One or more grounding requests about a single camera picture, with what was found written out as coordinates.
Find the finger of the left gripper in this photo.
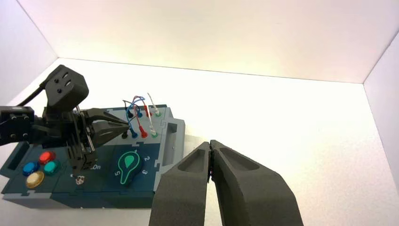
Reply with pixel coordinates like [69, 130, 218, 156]
[92, 121, 129, 147]
[84, 108, 129, 126]

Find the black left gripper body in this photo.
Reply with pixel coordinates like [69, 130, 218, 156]
[32, 107, 97, 172]

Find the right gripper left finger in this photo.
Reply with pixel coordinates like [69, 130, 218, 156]
[148, 142, 210, 226]

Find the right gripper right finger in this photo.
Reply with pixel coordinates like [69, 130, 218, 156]
[211, 140, 304, 226]

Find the black banana plug wire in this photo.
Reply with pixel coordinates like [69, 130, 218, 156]
[121, 99, 139, 140]

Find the red round push button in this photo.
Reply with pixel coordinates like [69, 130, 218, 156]
[38, 151, 57, 165]

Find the teal round push button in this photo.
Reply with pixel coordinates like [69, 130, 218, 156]
[43, 161, 61, 176]

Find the green teardrop rotary knob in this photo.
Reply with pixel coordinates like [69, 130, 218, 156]
[117, 150, 144, 187]

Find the blue round push button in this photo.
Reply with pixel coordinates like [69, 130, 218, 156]
[22, 161, 40, 177]

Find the blue grey modular task box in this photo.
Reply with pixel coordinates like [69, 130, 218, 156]
[0, 104, 186, 209]

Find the yellow round push button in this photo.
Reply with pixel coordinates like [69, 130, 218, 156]
[25, 170, 45, 189]

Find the blue banana plug wire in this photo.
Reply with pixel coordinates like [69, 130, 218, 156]
[126, 96, 146, 139]

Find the red banana plug wire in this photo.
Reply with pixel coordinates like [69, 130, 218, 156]
[132, 96, 153, 139]

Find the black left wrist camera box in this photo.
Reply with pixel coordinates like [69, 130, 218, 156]
[44, 65, 90, 110]

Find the black camera cable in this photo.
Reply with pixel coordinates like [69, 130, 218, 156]
[17, 86, 48, 107]

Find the white banana plug wire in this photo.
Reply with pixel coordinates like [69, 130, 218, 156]
[146, 92, 163, 138]

